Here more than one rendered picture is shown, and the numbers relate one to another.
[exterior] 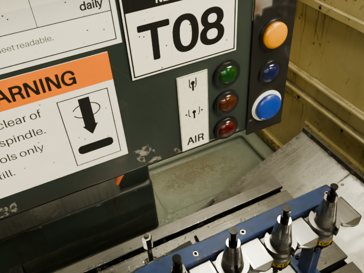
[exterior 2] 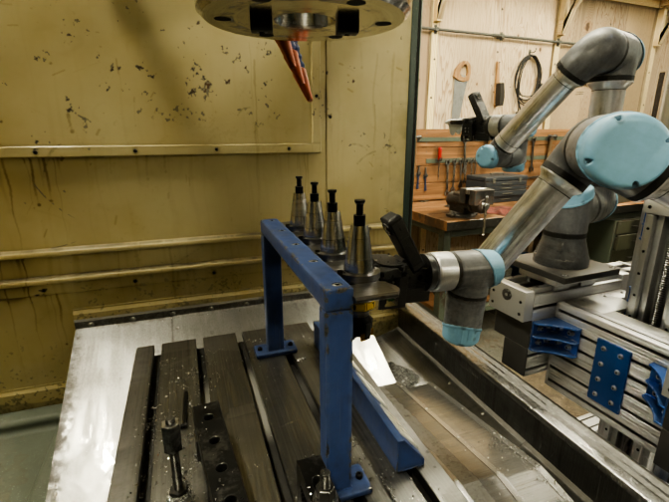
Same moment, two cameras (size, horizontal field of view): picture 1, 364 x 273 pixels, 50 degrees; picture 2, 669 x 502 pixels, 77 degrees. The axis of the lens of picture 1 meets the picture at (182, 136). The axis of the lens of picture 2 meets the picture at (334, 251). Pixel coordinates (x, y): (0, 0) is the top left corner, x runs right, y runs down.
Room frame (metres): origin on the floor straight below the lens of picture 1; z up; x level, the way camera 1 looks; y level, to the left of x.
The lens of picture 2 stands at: (0.36, 0.61, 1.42)
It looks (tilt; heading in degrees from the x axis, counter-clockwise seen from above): 16 degrees down; 273
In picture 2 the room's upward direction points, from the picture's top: straight up
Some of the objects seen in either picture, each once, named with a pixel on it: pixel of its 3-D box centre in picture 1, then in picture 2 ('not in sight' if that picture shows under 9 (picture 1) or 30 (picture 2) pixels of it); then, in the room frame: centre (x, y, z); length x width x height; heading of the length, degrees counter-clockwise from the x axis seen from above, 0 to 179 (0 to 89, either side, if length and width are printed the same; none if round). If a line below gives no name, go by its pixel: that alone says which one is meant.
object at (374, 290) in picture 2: not in sight; (374, 291); (0.34, 0.08, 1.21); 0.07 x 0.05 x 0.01; 23
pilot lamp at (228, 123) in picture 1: (226, 128); not in sight; (0.31, -0.05, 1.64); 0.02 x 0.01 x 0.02; 113
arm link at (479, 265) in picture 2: not in sight; (471, 270); (0.14, -0.19, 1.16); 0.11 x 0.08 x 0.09; 23
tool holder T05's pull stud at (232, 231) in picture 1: (233, 236); (332, 200); (0.40, -0.08, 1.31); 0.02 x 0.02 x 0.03
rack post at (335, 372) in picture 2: not in sight; (335, 403); (0.39, 0.10, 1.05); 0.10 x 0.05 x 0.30; 23
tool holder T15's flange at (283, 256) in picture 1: (279, 244); (315, 241); (0.44, -0.18, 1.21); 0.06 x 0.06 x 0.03
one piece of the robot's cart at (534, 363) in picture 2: not in sight; (556, 344); (-0.27, -0.63, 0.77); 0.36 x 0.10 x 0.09; 26
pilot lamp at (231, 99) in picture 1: (227, 103); not in sight; (0.31, -0.05, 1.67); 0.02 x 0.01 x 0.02; 113
